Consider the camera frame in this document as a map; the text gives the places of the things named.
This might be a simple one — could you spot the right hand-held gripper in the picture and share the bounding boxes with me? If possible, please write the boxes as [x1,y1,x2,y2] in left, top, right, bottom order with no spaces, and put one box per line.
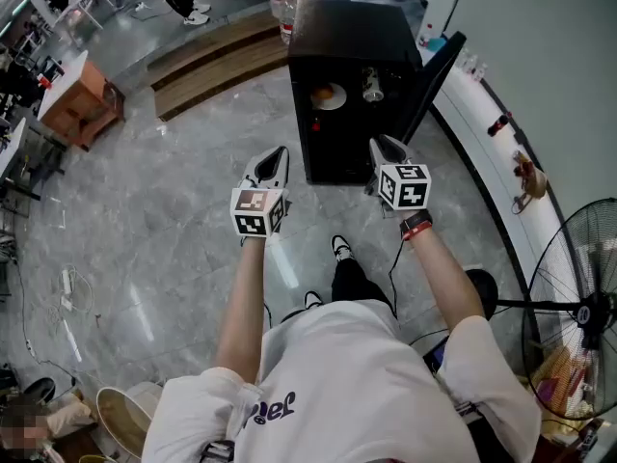
[364,134,432,212]

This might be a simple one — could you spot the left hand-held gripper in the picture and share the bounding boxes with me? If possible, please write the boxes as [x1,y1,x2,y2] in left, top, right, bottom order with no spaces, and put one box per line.
[229,145,292,238]

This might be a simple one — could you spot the black cabinet with door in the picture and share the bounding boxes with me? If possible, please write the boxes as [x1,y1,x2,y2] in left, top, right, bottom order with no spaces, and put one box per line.
[287,0,468,186]

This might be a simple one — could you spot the person's left forearm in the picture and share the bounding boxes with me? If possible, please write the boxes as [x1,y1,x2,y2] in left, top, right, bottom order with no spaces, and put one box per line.
[215,235,267,384]

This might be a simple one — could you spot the person's right forearm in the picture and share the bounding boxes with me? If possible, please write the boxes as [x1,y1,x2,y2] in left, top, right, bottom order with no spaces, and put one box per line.
[407,229,486,336]

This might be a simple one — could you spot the labelled clear drink bottle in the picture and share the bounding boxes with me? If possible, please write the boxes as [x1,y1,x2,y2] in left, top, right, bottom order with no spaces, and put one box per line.
[362,67,386,103]

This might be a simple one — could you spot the white round plate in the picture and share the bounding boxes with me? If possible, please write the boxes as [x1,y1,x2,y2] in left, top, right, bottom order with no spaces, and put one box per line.
[310,82,348,111]

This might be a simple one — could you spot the red wrist band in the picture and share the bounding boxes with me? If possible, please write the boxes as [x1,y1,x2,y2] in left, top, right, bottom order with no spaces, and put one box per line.
[398,208,434,233]

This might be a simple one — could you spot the red wristband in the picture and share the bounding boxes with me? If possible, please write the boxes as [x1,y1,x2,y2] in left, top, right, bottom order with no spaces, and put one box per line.
[402,221,434,242]

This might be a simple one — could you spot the white curved counter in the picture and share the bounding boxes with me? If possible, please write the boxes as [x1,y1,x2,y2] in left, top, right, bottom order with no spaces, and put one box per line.
[416,41,584,370]

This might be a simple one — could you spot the dark cola bottle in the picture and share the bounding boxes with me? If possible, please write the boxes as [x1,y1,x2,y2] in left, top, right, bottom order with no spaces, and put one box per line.
[486,112,512,138]

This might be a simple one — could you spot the low wooden plank platform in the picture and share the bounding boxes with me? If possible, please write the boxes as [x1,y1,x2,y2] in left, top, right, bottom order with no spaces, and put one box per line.
[147,10,290,123]

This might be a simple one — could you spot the black trousers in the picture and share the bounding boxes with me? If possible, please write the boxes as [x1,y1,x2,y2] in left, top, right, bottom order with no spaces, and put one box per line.
[279,257,397,325]

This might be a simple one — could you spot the brown toy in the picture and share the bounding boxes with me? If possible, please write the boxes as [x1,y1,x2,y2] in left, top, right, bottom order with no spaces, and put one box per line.
[510,150,550,215]

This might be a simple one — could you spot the orange wooden cabinet white top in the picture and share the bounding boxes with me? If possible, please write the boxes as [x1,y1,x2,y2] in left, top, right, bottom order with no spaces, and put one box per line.
[37,49,126,152]

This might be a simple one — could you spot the black device blue screen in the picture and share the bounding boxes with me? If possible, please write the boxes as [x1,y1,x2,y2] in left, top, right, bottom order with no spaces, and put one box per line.
[422,338,452,375]

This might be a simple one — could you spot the white printed t-shirt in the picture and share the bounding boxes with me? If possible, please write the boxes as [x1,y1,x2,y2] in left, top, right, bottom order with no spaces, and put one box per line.
[141,299,543,463]

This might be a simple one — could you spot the black standing fan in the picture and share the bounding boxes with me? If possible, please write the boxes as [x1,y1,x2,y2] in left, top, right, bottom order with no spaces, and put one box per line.
[465,198,617,422]

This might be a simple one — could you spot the white table black legs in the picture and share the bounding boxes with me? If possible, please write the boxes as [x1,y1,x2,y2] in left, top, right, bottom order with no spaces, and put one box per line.
[0,116,67,202]

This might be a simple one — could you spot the colourful snack packets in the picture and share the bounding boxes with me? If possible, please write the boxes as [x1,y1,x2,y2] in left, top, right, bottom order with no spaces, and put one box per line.
[529,344,602,422]

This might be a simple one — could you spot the round beige tub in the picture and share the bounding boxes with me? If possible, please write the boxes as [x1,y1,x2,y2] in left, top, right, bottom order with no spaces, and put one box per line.
[94,381,165,463]

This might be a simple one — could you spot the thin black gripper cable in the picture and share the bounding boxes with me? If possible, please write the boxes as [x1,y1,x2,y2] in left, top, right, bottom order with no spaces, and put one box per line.
[388,238,406,318]

